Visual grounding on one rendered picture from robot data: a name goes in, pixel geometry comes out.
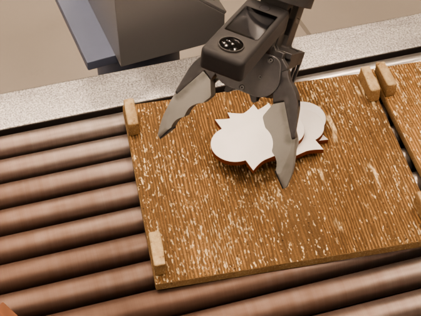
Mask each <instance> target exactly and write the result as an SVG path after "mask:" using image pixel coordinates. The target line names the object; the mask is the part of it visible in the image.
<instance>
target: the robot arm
mask: <svg viewBox="0 0 421 316"><path fill-rule="evenodd" d="M313 3H314V0H261V1H258V0H247V1H246V2H245V3H244V4H243V5H242V6H241V7H240V8H239V9H238V10H237V11H236V12H235V13H234V14H233V15H232V16H231V17H230V18H229V20H228V21H227V22H226V23H225V24H224V25H223V26H222V27H221V28H220V29H219V30H218V31H217V32H216V34H215V35H214V36H213V37H212V38H211V39H210V40H209V41H208V42H207V43H206V44H205V45H204V46H203V47H202V50H201V56H200V58H198V59H197V60H195V61H194V62H193V64H192V65H191V66H190V68H189V69H188V70H187V72H186V74H185V76H184V77H183V79H182V81H181V82H180V84H179V86H178V87H177V89H176V91H175V94H174V96H173V97H172V99H171V101H170V103H169V105H168V107H167V109H166V111H165V113H164V116H163V117H162V121H161V123H160V127H159V132H158V137H159V138H160V139H162V138H163V137H165V136H166V135H167V134H168V133H169V132H171V131H172V130H173V129H175V128H176V125H177V123H178V121H179V120H180V119H181V118H183V117H185V116H188V115H189V114H190V112H191V110H192V109H193V108H194V107H195V106H196V105H197V104H198V103H204V102H208V101H209V100H210V99H211V98H213V97H214V96H215V94H216V82H217V81H218V80H220V81H221V82H222V83H223V84H225V85H226V87H225V89H224V91H225V92H231V91H233V90H234V89H236V90H239V91H242V92H244V93H247V94H249V96H250V99H251V102H253V103H255V102H258V101H259V99H260V97H266V98H272V99H273V104H272V105H271V107H270V108H269V109H268V110H267V112H266V113H265V114H264V115H263V121H264V126H265V128H266V129H267V130H268V131H269V133H270V134H271V137H272V139H273V149H272V153H273V154H274V156H275V158H276V170H275V174H276V176H277V178H278V181H279V183H280V185H281V187H282V189H284V188H287V186H288V184H289V182H290V180H291V177H292V175H293V171H294V167H295V162H296V151H297V147H298V144H299V139H298V133H297V125H298V119H299V112H300V97H299V92H298V88H297V86H296V85H295V84H294V83H295V80H296V77H297V74H298V72H299V68H300V66H301V62H302V60H303V57H304V54H305V52H303V51H301V50H297V49H296V48H293V47H292V43H293V40H294V36H295V34H296V30H297V28H298V25H299V22H300V19H301V16H302V13H303V10H304V8H306V9H311V8H312V5H313ZM290 68H292V70H290ZM293 75H294V76H293Z"/></svg>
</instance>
